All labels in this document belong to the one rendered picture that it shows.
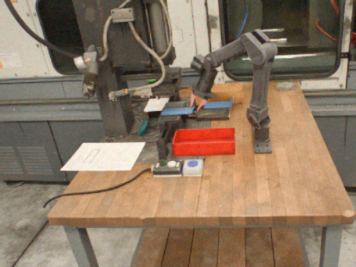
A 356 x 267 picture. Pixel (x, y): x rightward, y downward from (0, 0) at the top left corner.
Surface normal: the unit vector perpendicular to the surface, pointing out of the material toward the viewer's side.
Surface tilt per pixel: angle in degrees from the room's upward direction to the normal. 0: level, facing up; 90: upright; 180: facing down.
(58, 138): 90
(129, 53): 90
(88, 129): 90
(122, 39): 90
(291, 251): 0
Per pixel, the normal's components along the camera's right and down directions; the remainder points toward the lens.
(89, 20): -0.08, 0.44
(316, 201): -0.09, -0.90
